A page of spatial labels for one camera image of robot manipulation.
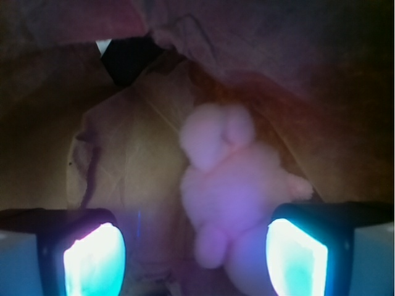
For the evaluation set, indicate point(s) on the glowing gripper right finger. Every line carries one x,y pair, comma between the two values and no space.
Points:
332,249

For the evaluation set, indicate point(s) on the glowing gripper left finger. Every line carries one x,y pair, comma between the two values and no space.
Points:
61,252

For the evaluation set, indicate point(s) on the pink plush bunny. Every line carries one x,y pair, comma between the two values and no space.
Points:
229,191

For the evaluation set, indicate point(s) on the brown paper bag tray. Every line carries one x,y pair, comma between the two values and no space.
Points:
93,94

